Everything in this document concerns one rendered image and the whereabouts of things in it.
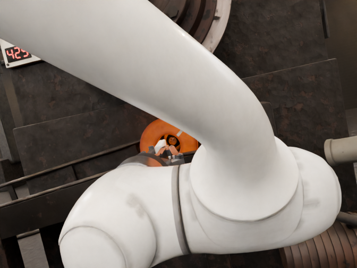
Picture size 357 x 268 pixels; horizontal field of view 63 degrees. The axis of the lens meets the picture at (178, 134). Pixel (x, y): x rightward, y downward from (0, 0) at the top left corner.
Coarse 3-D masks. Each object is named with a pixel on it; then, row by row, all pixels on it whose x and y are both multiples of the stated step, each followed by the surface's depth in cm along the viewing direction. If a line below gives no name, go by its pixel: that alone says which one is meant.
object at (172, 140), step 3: (168, 135) 87; (171, 135) 87; (168, 138) 86; (171, 138) 86; (174, 138) 86; (168, 141) 86; (171, 141) 86; (174, 141) 86; (177, 141) 86; (168, 144) 87; (171, 144) 86; (174, 144) 86; (177, 144) 87
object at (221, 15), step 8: (224, 0) 69; (216, 8) 70; (224, 8) 70; (216, 16) 70; (224, 16) 70; (216, 24) 70; (224, 24) 70; (208, 32) 71; (216, 32) 70; (208, 40) 71; (216, 40) 71; (208, 48) 71
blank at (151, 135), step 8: (160, 120) 76; (152, 128) 77; (160, 128) 76; (168, 128) 76; (176, 128) 76; (144, 136) 77; (152, 136) 77; (160, 136) 77; (176, 136) 76; (184, 136) 76; (144, 144) 77; (152, 144) 77; (184, 144) 76; (192, 144) 76
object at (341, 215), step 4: (340, 212) 58; (336, 216) 58; (340, 216) 57; (344, 216) 57; (348, 216) 56; (352, 216) 56; (356, 216) 55; (336, 220) 58; (340, 220) 57; (344, 220) 56; (348, 220) 56; (352, 220) 55; (356, 220) 55; (348, 224) 58; (352, 224) 55; (356, 224) 55; (352, 228) 58; (356, 228) 57
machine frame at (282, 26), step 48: (240, 0) 83; (288, 0) 82; (240, 48) 85; (288, 48) 83; (48, 96) 93; (96, 96) 91; (288, 96) 80; (336, 96) 78; (48, 144) 89; (96, 144) 87; (288, 144) 81; (48, 240) 93
